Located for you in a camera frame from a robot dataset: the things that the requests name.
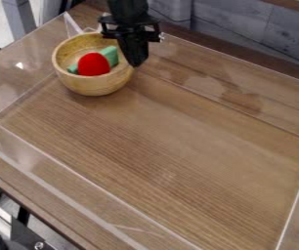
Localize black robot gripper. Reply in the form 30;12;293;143
97;0;159;67

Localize red felt fruit green stem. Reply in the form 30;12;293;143
78;53;110;76

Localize green rectangular block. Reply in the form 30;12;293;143
66;46;118;75

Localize light wooden bowl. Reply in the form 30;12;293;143
51;32;134;96

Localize clear acrylic tray walls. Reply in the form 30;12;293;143
0;20;299;250

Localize black metal table leg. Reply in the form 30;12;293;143
17;207;29;226

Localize grey post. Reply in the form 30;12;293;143
0;0;35;40

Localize black bracket with bolt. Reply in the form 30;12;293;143
7;219;55;250

